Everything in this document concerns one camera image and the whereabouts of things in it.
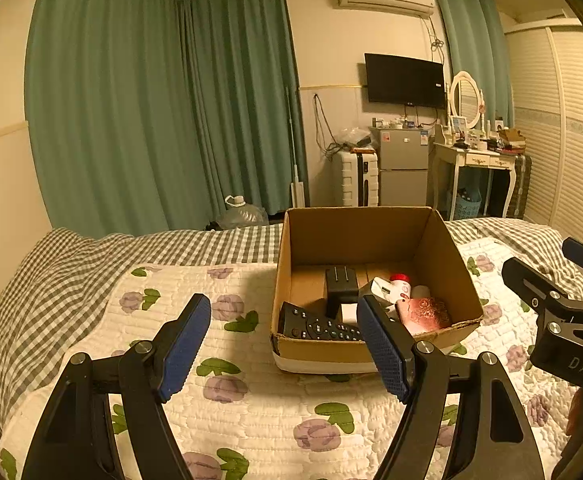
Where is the narrow green curtain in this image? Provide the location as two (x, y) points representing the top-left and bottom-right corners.
(431, 0), (515, 128)

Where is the red patterned box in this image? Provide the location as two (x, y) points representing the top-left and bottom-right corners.
(395, 296), (453, 337)

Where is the wide green curtain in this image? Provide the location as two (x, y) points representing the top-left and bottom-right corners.
(24, 0), (309, 233)

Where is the white louvred wardrobe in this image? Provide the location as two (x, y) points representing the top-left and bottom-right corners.
(504, 7), (583, 256)

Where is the white suitcase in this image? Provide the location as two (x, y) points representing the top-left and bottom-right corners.
(332, 150), (379, 208)

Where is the silver small fridge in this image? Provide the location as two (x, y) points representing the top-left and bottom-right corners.
(370, 126), (431, 207)

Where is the brown cardboard box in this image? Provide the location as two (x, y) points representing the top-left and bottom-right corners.
(270, 206), (485, 375)

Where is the white plastic bottle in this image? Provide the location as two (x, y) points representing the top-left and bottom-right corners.
(366, 273), (431, 311)

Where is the white dressing table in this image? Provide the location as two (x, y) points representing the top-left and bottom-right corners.
(430, 137), (518, 221)

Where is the clear plastic bag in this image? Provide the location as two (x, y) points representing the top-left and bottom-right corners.
(339, 126), (372, 148)

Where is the dark suitcase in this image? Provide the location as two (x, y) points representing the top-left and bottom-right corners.
(511, 154), (533, 220)

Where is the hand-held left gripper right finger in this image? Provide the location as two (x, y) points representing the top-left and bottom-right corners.
(356, 294), (546, 480)

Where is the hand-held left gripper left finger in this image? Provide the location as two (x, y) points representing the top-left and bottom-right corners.
(20, 293), (212, 480)

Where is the oval white vanity mirror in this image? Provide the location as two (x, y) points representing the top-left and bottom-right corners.
(449, 71), (483, 128)

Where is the blue basket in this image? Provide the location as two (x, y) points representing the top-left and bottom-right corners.
(454, 187), (482, 220)

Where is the black remote control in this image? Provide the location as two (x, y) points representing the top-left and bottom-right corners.
(278, 301), (367, 343)

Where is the black wall television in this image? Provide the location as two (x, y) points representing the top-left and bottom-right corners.
(364, 52), (446, 109)

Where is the black power adapter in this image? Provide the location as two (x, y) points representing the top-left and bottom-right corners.
(324, 267), (359, 317)

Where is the clear water jug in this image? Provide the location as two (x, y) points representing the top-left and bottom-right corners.
(216, 195), (270, 231)

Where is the floral quilted bed cover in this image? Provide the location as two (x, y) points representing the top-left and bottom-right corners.
(0, 237), (583, 480)

